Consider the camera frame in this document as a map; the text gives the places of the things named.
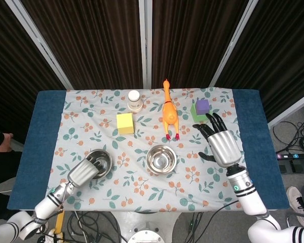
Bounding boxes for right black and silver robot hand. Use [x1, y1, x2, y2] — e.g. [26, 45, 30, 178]
[192, 112, 242, 168]

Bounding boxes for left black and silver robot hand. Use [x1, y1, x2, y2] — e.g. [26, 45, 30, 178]
[67, 156, 106, 188]

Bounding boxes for steel bowl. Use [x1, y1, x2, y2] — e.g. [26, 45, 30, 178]
[85, 149, 113, 180]
[145, 144, 177, 176]

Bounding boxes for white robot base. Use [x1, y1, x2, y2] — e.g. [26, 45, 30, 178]
[111, 211, 185, 243]

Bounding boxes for green block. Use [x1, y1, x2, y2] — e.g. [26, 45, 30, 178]
[190, 103, 213, 124]

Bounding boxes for purple cube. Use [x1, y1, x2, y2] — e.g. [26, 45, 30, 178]
[195, 99, 210, 114]

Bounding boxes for floral tablecloth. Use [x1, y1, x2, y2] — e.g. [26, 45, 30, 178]
[43, 87, 255, 213]

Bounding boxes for blue table cover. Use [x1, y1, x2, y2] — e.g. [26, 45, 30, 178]
[7, 89, 290, 211]

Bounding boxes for orange rubber chicken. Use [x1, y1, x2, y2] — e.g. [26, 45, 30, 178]
[162, 78, 180, 142]

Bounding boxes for yellow cube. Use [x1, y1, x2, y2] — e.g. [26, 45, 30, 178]
[116, 112, 135, 135]

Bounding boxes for black and white sneaker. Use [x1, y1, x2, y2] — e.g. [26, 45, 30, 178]
[38, 220, 50, 235]

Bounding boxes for white and black glove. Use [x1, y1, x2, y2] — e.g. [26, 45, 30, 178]
[37, 229, 65, 243]

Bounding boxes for white paper cup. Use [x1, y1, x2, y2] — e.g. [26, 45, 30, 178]
[127, 90, 143, 113]

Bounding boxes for white sneaker with black laces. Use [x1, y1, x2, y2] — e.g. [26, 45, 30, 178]
[286, 186, 304, 230]

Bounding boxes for grey metal chair leg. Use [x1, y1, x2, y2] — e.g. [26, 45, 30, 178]
[285, 211, 304, 228]

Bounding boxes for dark ribbed partition panel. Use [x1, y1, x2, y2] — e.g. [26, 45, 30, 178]
[0, 0, 66, 144]
[215, 0, 304, 123]
[151, 0, 250, 89]
[20, 0, 144, 91]

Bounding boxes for yellow strap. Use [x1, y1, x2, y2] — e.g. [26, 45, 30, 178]
[55, 210, 65, 235]

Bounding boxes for black cables under table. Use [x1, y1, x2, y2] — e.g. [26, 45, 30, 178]
[65, 211, 129, 243]

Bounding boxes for white partition base rail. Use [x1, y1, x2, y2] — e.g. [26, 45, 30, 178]
[267, 88, 304, 129]

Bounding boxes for white partition post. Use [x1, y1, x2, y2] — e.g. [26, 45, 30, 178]
[4, 0, 74, 90]
[138, 0, 153, 89]
[209, 0, 259, 88]

